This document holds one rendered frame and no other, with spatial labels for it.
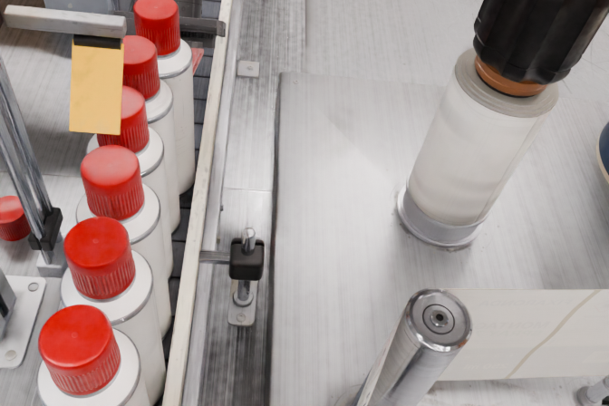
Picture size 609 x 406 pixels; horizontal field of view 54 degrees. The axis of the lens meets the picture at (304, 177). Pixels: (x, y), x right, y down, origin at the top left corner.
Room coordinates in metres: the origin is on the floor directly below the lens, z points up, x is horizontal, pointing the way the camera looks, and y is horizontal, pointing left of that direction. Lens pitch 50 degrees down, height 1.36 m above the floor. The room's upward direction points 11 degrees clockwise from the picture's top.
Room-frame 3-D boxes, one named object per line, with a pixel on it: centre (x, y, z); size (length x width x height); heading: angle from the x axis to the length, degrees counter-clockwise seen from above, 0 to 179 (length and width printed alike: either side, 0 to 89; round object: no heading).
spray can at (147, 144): (0.26, 0.12, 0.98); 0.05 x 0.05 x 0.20
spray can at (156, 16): (0.36, 0.13, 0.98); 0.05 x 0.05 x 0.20
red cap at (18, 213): (0.30, 0.28, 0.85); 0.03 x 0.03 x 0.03
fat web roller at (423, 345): (0.16, -0.09, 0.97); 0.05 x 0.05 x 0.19
